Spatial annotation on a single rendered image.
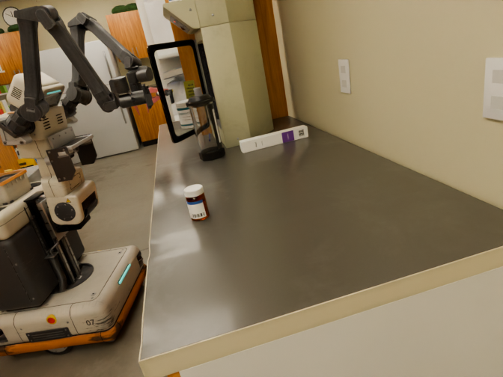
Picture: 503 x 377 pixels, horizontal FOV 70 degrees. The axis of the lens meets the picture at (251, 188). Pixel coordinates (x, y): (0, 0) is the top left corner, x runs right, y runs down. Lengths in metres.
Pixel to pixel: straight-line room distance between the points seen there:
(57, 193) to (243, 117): 1.01
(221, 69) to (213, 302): 1.03
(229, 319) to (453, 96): 0.67
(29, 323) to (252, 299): 1.73
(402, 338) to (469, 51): 0.57
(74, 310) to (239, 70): 1.41
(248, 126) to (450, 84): 0.84
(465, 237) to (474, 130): 0.26
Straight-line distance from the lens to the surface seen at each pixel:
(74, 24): 2.22
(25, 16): 1.67
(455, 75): 0.92
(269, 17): 1.91
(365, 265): 0.66
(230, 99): 1.49
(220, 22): 1.48
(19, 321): 2.26
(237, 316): 0.59
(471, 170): 0.93
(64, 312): 2.12
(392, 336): 0.69
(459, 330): 0.78
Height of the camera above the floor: 1.32
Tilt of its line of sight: 22 degrees down
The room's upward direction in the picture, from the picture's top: 11 degrees counter-clockwise
